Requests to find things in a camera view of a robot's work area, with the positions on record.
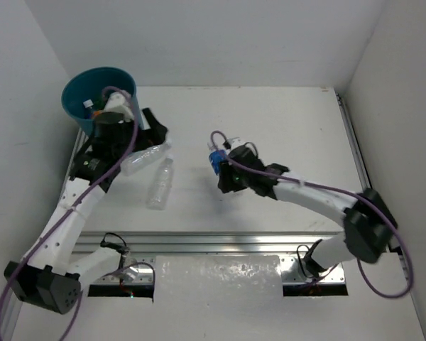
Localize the crushed green bottle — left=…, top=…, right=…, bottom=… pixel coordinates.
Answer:
left=93, top=95, right=108, bottom=110

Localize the clear bottle near bin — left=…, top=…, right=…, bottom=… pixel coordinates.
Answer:
left=120, top=138, right=173, bottom=176

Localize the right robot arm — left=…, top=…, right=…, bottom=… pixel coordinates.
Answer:
left=209, top=144, right=395, bottom=279

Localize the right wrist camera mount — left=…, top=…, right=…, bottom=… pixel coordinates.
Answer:
left=223, top=137, right=246, bottom=151

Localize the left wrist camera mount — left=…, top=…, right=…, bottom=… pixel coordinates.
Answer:
left=103, top=91, right=133, bottom=121

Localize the clear bottle white cap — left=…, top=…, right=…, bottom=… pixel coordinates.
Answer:
left=146, top=157, right=175, bottom=210

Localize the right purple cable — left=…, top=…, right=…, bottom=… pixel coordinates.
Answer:
left=210, top=130, right=415, bottom=298

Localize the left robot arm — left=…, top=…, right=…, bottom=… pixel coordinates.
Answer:
left=4, top=108, right=168, bottom=315

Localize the blue label bottle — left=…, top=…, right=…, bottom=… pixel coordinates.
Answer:
left=207, top=142, right=226, bottom=175

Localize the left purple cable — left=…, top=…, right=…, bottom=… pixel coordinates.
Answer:
left=0, top=86, right=157, bottom=341

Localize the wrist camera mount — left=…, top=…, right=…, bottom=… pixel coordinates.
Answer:
left=223, top=137, right=246, bottom=151
left=103, top=91, right=133, bottom=121

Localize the purple cable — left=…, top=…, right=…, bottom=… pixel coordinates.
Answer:
left=210, top=130, right=415, bottom=298
left=0, top=86, right=157, bottom=341

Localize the aluminium rail frame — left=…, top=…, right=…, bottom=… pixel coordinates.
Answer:
left=11, top=87, right=424, bottom=340

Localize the orange label bottle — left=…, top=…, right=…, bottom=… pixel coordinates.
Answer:
left=82, top=99, right=98, bottom=119

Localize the teal plastic bin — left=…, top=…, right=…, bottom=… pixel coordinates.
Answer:
left=61, top=67, right=143, bottom=135

